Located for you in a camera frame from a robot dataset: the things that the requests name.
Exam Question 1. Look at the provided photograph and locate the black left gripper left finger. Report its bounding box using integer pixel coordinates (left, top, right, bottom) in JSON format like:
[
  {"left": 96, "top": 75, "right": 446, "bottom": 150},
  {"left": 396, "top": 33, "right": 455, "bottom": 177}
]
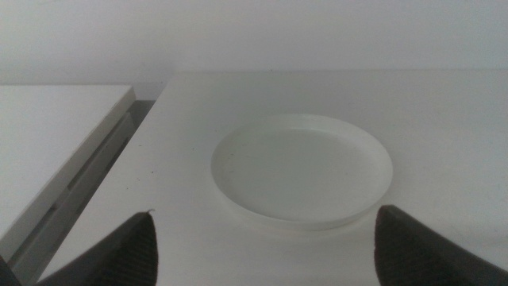
[{"left": 35, "top": 210, "right": 159, "bottom": 286}]

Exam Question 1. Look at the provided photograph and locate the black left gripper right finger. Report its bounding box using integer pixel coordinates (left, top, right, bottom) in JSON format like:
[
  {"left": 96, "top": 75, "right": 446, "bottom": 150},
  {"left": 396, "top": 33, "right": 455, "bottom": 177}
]
[{"left": 374, "top": 204, "right": 508, "bottom": 286}]

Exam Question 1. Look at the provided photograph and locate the white shallow plastic bowl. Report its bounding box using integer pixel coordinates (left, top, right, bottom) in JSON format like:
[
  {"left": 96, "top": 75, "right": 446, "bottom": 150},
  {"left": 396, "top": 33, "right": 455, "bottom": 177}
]
[{"left": 210, "top": 113, "right": 394, "bottom": 232}]

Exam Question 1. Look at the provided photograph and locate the white side table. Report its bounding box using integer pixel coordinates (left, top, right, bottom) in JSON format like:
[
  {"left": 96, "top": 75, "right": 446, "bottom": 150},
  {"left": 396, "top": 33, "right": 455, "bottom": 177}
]
[{"left": 0, "top": 83, "right": 137, "bottom": 286}]

